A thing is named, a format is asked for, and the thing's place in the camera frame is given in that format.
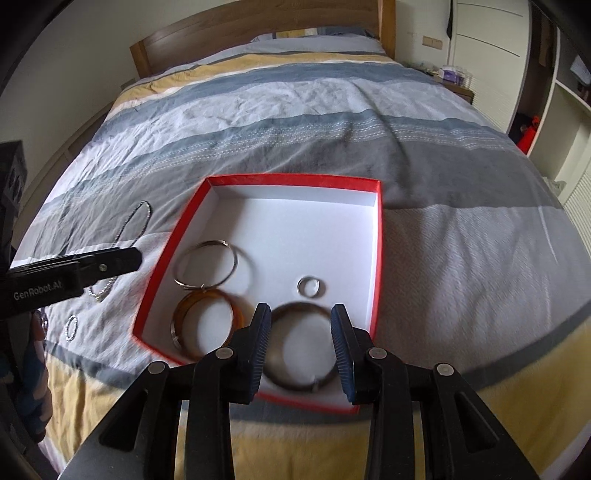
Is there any red jewelry box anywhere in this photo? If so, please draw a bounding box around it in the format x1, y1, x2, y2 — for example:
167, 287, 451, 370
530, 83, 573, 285
131, 173, 384, 414

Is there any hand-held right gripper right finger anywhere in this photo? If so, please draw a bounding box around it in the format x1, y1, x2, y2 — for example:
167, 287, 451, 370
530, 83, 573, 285
330, 303, 541, 480

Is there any wooden headboard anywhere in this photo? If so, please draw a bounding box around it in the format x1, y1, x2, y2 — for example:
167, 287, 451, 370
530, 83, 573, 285
130, 0, 398, 80

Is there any white open shelf unit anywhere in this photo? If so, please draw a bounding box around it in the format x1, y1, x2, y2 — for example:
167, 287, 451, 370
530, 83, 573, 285
507, 18, 591, 158

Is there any red object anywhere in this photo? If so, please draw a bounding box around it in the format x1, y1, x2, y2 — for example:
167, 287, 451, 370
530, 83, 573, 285
517, 117, 541, 153

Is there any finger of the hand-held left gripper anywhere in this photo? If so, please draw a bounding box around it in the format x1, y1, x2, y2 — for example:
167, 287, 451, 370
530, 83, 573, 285
7, 247, 142, 291

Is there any large silver bangle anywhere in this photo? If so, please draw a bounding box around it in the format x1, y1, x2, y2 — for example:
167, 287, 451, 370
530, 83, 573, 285
174, 239, 239, 289

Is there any grey pillow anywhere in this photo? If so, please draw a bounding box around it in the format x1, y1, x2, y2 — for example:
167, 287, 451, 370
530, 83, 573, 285
252, 25, 387, 54

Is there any white louvered cabinet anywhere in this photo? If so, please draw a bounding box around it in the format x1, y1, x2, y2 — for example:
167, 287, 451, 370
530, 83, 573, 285
556, 164, 591, 243

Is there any dark thin bangle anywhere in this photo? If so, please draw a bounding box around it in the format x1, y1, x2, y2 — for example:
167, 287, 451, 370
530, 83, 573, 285
265, 302, 340, 394

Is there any white wardrobe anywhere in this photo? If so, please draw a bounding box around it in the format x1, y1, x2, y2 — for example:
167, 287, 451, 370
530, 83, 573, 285
445, 0, 533, 134

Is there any wooden nightstand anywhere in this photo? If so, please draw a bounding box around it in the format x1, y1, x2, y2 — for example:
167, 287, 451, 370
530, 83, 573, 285
434, 69, 476, 105

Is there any silver chain necklace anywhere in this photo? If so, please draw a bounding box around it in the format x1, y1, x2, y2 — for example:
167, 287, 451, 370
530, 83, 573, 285
88, 200, 152, 304

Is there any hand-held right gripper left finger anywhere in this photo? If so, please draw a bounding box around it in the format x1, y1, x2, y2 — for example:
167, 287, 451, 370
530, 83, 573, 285
58, 302, 273, 480

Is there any striped duvet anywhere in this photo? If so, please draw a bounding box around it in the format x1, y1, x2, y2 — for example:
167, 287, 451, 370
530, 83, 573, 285
9, 34, 591, 480

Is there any small silver ring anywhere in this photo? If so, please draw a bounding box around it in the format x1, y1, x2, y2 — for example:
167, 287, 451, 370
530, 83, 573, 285
297, 276, 326, 299

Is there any amber bangle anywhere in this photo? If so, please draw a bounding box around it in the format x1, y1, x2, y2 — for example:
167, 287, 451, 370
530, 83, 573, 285
173, 290, 245, 363

